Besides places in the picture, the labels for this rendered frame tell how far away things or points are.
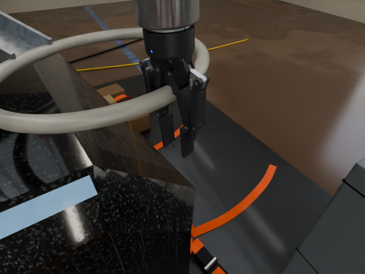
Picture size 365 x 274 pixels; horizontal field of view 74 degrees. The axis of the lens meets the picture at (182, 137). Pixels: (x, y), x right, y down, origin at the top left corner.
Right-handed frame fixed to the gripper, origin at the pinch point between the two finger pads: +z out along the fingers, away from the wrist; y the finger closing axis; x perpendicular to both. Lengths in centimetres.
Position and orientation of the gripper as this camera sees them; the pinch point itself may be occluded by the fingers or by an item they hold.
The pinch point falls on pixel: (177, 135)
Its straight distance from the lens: 47.4
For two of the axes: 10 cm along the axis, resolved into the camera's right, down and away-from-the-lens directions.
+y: -7.5, -3.8, 5.3
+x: -6.5, 5.0, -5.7
